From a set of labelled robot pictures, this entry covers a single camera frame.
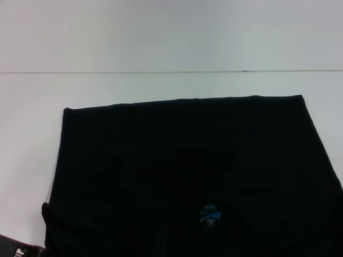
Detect black shirt with FREE print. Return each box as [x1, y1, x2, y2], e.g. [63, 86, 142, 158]
[41, 94, 343, 257]

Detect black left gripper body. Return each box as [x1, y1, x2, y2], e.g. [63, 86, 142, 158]
[0, 234, 30, 257]

